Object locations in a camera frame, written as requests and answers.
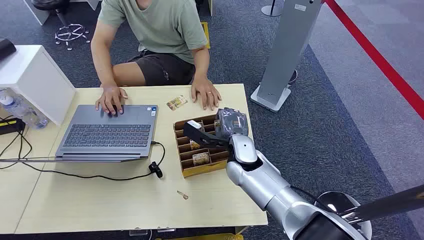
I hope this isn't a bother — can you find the clear plastic water bottle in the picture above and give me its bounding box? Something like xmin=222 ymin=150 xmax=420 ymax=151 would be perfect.
xmin=0 ymin=88 xmax=50 ymax=130

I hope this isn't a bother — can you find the red barrier belt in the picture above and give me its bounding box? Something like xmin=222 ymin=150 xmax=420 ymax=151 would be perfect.
xmin=322 ymin=0 xmax=424 ymax=121

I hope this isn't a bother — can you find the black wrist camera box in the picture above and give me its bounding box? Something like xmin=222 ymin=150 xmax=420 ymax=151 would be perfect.
xmin=183 ymin=119 xmax=230 ymax=151

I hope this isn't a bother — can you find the black power strip cable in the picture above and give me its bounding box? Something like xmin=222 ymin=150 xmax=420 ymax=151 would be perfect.
xmin=0 ymin=115 xmax=33 ymax=170

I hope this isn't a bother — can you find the black stool chrome base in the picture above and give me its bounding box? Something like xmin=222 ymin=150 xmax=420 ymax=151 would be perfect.
xmin=31 ymin=0 xmax=91 ymax=52

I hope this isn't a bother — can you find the person's left hand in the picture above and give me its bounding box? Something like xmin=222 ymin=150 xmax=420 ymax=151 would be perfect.
xmin=191 ymin=77 xmax=222 ymax=112

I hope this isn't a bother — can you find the person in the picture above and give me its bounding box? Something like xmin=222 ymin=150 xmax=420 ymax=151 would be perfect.
xmin=90 ymin=0 xmax=223 ymax=116

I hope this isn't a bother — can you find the yellow object under table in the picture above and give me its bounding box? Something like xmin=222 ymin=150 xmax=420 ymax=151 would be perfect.
xmin=155 ymin=233 xmax=244 ymax=240

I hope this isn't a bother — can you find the grey stanchion base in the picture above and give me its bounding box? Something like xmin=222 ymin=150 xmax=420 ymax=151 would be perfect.
xmin=260 ymin=0 xmax=284 ymax=17

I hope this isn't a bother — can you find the white cabinet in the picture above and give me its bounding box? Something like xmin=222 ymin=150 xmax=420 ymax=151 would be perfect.
xmin=0 ymin=44 xmax=77 ymax=127

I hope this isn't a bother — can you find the black laptop charger cable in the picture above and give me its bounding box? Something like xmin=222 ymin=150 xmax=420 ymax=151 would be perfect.
xmin=18 ymin=141 xmax=166 ymax=182

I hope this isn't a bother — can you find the black yellow power strip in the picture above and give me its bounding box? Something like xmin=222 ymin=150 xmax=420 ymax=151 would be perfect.
xmin=0 ymin=117 xmax=27 ymax=136

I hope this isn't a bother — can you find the yellow floor sign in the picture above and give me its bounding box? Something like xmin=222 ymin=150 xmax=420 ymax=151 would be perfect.
xmin=200 ymin=21 xmax=212 ymax=50

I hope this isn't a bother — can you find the black device on cabinet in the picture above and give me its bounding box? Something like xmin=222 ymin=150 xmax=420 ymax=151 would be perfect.
xmin=0 ymin=38 xmax=17 ymax=62

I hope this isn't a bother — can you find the grey laptop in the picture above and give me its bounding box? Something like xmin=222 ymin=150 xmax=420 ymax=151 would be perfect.
xmin=55 ymin=104 xmax=159 ymax=163

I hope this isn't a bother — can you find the cardboard card organizer box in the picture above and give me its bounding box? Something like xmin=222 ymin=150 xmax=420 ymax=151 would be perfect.
xmin=172 ymin=113 xmax=233 ymax=179

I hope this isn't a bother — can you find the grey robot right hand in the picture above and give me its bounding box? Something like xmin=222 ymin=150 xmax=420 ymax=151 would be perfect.
xmin=215 ymin=107 xmax=250 ymax=139

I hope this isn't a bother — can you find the person's right hand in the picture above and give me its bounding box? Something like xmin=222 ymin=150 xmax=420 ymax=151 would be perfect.
xmin=95 ymin=84 xmax=129 ymax=116

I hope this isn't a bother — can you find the grey kiosk stand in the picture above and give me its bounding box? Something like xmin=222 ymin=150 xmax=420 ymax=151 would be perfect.
xmin=250 ymin=0 xmax=324 ymax=114

